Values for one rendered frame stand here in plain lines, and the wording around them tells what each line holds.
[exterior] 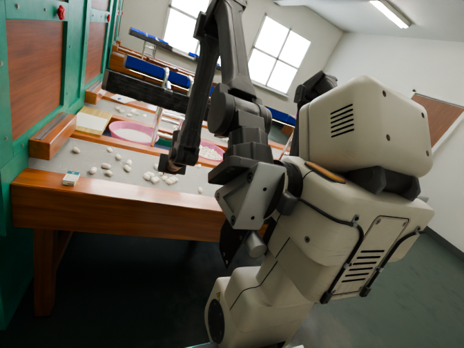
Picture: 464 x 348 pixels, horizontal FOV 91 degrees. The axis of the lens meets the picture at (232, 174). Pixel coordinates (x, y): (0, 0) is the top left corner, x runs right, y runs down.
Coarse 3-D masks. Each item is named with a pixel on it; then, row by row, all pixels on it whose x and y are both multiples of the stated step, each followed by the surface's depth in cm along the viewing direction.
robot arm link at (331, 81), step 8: (320, 72) 80; (312, 80) 84; (320, 80) 81; (328, 80) 79; (336, 80) 82; (312, 88) 84; (320, 88) 81; (328, 88) 78; (304, 96) 86; (312, 96) 87
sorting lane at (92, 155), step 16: (64, 144) 99; (80, 144) 104; (96, 144) 109; (64, 160) 91; (80, 160) 94; (96, 160) 98; (112, 160) 103; (144, 160) 113; (96, 176) 90; (112, 176) 93; (128, 176) 98; (160, 176) 107; (176, 176) 112; (192, 176) 117; (192, 192) 105; (208, 192) 110
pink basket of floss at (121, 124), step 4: (112, 124) 128; (116, 124) 132; (120, 124) 134; (124, 124) 136; (128, 124) 138; (132, 124) 139; (136, 124) 140; (140, 124) 141; (112, 128) 128; (116, 128) 132; (128, 128) 139; (132, 128) 140; (136, 128) 141; (140, 128) 142; (148, 128) 141; (112, 132) 119; (144, 132) 142; (152, 132) 141; (112, 136) 123; (116, 136) 119; (128, 140) 119; (132, 140) 119; (156, 140) 130; (144, 144) 124; (148, 144) 126
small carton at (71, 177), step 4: (68, 172) 79; (72, 172) 80; (76, 172) 81; (68, 176) 78; (72, 176) 78; (76, 176) 79; (64, 180) 76; (68, 180) 76; (72, 180) 77; (76, 180) 79; (64, 184) 76; (68, 184) 77; (72, 184) 77
